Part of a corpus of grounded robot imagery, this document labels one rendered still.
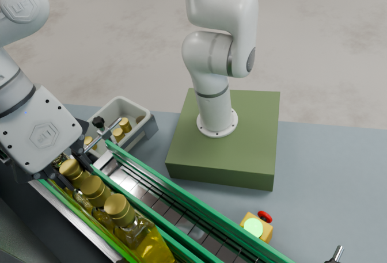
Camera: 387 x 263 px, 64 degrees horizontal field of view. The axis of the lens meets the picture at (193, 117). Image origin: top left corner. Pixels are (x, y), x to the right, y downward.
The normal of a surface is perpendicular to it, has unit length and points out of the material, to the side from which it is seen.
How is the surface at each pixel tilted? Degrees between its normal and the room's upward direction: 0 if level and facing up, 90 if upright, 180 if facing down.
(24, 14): 83
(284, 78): 0
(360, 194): 0
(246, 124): 1
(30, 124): 73
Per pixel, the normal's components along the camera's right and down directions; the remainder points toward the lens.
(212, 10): -0.47, 0.43
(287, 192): -0.14, -0.65
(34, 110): 0.72, 0.13
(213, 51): -0.42, 0.04
